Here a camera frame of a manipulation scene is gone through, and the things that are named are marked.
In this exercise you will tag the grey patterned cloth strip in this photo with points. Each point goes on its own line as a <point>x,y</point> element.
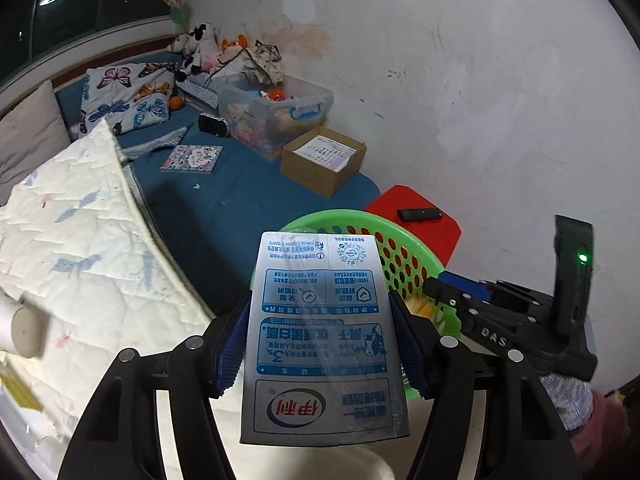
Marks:
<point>155,142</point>

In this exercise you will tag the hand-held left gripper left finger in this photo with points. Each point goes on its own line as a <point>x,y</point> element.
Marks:
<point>232,355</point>

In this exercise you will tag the colourful picture book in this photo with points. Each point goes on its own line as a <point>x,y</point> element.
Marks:
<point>192,158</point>

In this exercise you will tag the small orange ball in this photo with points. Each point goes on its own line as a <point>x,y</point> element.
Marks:
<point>175,102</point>

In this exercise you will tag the cream quilted blanket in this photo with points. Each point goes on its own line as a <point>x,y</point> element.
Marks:
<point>75,240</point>

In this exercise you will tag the red plastic stool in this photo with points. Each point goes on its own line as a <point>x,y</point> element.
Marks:
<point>435,237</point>

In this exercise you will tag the green plastic basket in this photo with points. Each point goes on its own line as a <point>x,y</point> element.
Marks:
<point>350,217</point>

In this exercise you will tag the black electronic device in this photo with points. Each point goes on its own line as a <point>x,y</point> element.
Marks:
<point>214,125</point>

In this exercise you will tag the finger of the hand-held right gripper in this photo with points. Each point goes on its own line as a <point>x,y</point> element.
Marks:
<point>467,284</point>
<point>485,327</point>

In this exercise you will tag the orange fox plush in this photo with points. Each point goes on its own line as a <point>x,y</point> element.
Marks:
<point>232,45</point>

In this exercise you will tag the large butterfly print pillow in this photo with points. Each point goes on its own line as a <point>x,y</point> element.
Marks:
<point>125,95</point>

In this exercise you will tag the beige pillow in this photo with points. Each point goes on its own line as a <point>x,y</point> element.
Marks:
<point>30,135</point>

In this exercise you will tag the white printed paper sheet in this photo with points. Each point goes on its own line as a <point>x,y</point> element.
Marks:
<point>325,152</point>

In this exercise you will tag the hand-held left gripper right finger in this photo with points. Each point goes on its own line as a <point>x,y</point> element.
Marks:
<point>412,355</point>

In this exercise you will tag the yellow wrapper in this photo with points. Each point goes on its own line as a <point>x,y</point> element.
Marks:
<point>420,307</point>

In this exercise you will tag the wooden headboard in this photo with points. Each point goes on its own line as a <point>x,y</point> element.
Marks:
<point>67,81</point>

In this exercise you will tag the black and white cow plush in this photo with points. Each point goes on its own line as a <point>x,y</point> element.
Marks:
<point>197,37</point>

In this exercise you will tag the patterned flat board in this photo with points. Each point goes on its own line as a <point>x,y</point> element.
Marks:
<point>200,91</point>

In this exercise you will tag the black remote control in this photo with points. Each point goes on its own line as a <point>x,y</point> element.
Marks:
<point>420,214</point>

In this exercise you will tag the brown cardboard box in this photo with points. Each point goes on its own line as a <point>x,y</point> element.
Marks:
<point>315,180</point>

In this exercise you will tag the blue and white milk carton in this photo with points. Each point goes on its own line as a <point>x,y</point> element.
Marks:
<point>320,340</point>

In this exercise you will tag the clear plastic storage box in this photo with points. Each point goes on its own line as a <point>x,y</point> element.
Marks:
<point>270,115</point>

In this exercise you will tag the blue bed sheet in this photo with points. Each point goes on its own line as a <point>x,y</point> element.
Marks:
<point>225,220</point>

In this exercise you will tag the patterned cloth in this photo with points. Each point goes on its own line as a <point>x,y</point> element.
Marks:
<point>267,62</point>

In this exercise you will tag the person's right forearm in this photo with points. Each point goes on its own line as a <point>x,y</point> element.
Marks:
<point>570,400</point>

